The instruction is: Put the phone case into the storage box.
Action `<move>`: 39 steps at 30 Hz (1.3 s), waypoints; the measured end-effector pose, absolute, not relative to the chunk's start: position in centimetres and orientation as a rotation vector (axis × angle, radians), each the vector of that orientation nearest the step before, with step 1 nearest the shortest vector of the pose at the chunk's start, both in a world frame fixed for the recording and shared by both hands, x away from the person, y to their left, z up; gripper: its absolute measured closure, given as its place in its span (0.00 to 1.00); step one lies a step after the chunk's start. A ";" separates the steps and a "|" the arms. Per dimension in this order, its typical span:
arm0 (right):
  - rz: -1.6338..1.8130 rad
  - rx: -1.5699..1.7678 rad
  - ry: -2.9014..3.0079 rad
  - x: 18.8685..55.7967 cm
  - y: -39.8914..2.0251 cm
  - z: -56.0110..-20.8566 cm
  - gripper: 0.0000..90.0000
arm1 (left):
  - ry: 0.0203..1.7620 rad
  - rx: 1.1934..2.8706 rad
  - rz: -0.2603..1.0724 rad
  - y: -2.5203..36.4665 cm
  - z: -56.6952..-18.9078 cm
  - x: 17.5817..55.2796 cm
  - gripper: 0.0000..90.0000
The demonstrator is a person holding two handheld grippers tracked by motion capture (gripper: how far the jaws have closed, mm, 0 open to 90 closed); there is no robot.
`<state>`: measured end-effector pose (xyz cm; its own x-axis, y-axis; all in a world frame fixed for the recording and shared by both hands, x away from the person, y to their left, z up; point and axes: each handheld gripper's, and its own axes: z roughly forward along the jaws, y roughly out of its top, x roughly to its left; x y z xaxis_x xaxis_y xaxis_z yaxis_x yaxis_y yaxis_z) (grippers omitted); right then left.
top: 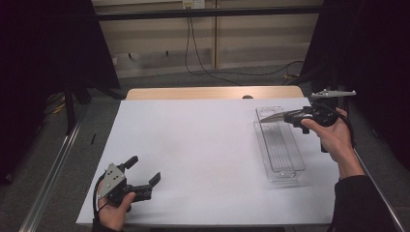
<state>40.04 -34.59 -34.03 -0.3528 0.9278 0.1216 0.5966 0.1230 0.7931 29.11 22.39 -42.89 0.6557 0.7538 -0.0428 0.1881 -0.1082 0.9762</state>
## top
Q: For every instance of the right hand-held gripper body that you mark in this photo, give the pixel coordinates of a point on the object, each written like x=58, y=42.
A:
x=324, y=114

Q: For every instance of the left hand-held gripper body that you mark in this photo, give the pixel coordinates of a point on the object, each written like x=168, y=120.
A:
x=111, y=180

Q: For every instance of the clear plastic packaging box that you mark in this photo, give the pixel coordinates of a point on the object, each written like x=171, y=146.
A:
x=280, y=151

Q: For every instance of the person's right hand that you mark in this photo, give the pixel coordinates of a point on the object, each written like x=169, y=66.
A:
x=336, y=138

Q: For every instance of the person's left hand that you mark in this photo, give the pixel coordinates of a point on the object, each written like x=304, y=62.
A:
x=116, y=216

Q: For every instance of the small black floor item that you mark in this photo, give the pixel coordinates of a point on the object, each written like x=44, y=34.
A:
x=93, y=139

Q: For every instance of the dark round table grommet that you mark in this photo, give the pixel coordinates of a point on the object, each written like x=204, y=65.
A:
x=247, y=96

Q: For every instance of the black curtain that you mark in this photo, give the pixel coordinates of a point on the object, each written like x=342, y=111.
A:
x=48, y=48
x=380, y=64

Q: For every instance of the wooden table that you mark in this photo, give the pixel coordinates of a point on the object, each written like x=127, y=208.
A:
x=193, y=92

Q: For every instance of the black horizontal metal bar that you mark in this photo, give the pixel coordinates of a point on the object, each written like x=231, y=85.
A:
x=209, y=13

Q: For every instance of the metal floor rail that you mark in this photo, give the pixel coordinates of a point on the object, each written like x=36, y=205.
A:
x=54, y=174
x=380, y=190

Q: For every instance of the white wall power outlet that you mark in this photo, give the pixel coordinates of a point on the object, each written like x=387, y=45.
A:
x=193, y=4

